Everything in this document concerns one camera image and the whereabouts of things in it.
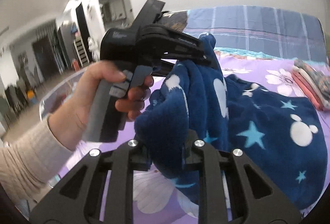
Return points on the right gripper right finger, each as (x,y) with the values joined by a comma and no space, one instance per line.
(231,184)

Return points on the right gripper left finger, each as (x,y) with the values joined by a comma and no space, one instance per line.
(99,189)

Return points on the navy fleece star pajama top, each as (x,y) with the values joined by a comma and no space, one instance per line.
(281,135)

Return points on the beige sleeve left forearm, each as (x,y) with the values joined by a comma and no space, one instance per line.
(31,161)

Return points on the person's left hand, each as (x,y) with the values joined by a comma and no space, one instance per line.
(69,121)

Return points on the white ladder shelf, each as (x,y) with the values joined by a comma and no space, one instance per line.
(81,52)

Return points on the purple floral bed sheet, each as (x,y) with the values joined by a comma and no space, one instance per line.
(271,73)

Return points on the beige folded garment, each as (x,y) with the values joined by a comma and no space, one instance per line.
(310,82)

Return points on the coral folded garment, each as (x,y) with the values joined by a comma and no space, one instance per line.
(308,91)

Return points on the floral folded garment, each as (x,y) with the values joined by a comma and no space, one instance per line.
(319,78)

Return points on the blue plaid pillow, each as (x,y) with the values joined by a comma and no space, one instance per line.
(276,32)

